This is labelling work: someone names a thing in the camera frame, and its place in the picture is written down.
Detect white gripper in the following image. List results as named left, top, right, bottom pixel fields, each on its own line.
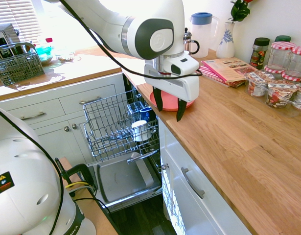
left=143, top=63, right=200, bottom=122

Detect red plate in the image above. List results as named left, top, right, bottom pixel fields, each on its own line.
left=150, top=90, right=196, bottom=112

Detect open dishwasher door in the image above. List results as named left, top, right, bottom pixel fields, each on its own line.
left=87, top=151, right=163, bottom=214

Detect blue mug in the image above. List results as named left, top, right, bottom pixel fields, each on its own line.
left=139, top=106, right=153, bottom=122

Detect clear drinking glass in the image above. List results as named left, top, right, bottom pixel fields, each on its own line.
left=126, top=100, right=144, bottom=123

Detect white mug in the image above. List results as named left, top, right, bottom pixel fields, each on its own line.
left=131, top=119, right=153, bottom=143

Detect red gingham book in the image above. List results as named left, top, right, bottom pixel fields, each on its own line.
left=194, top=65, right=247, bottom=89

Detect glass french press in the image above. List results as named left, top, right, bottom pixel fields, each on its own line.
left=182, top=27, right=201, bottom=58

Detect pink open cookbook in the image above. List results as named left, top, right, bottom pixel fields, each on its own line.
left=201, top=57, right=259, bottom=84

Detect plastic pitcher with blue lid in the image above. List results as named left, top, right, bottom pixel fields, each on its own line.
left=188, top=12, right=220, bottom=59

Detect white vase with blue print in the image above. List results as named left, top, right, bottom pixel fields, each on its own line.
left=215, top=21, right=236, bottom=59

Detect yogurt pot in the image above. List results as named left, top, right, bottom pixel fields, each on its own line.
left=292, top=87, right=301, bottom=112
left=265, top=80, right=301, bottom=109
left=245, top=70, right=276, bottom=98

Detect dark jar with black lid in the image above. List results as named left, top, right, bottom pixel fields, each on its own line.
left=249, top=37, right=271, bottom=71

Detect small glass jar gingham lid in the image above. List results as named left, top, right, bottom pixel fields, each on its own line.
left=263, top=65, right=287, bottom=75
left=280, top=71, right=301, bottom=83

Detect black table clamp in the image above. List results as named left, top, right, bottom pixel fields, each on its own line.
left=54, top=157, right=96, bottom=197

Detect flowers with green leaves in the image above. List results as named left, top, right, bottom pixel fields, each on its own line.
left=228, top=0, right=254, bottom=24

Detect white kitchen cabinets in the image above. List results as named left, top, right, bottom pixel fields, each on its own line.
left=0, top=72, right=254, bottom=235

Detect tall glass jar gingham lid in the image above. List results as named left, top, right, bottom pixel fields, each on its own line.
left=286, top=46, right=301, bottom=79
left=267, top=41, right=299, bottom=72

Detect jar with green lid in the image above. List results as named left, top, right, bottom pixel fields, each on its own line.
left=274, top=35, right=292, bottom=44

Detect green bottle with red cap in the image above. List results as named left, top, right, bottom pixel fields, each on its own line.
left=34, top=37, right=54, bottom=66

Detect grey plastic cutlery basket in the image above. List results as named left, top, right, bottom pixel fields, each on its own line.
left=0, top=42, right=46, bottom=87

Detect white window blind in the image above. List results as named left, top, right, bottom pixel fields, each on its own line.
left=0, top=0, right=43, bottom=38

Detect silver kitchen appliance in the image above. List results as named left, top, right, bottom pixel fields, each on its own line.
left=0, top=23, right=20, bottom=62

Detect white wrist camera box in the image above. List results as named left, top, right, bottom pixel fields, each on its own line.
left=162, top=52, right=200, bottom=77

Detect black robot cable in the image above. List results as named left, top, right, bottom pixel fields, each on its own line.
left=0, top=0, right=203, bottom=235

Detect dishwasher upper wire rack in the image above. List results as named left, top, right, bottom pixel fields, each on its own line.
left=82, top=90, right=154, bottom=142

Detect dishwasher wire rack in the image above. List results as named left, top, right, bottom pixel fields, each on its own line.
left=82, top=90, right=154, bottom=142
left=83, top=121, right=161, bottom=164

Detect dishwasher lower wire rack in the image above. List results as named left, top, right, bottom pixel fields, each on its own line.
left=83, top=121, right=161, bottom=164

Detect metal drawer handle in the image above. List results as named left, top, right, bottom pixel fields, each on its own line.
left=79, top=96, right=102, bottom=106
left=20, top=111, right=46, bottom=121

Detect curved metal cabinet handle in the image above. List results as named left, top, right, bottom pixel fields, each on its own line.
left=180, top=167, right=206, bottom=200

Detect yellow cable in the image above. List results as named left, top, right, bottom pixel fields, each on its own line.
left=65, top=181, right=90, bottom=189

